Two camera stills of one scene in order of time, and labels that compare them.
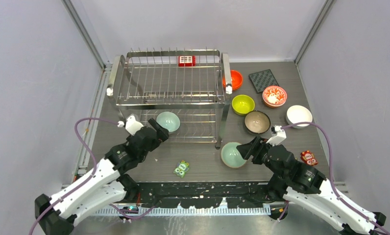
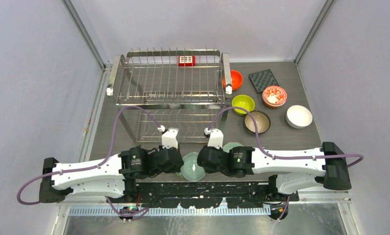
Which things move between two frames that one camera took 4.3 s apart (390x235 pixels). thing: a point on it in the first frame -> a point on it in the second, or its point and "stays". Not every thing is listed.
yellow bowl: x=242 y=104 stays
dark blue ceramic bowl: x=256 y=122 stays
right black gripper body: x=266 y=160 -> x=224 y=171
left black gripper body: x=157 y=141 -> x=174 y=170
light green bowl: x=169 y=121 -> x=191 y=171
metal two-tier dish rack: x=185 y=89 stays
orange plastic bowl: x=236 y=80 stays
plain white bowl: x=296 y=113 stays
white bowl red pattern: x=274 y=95 stays
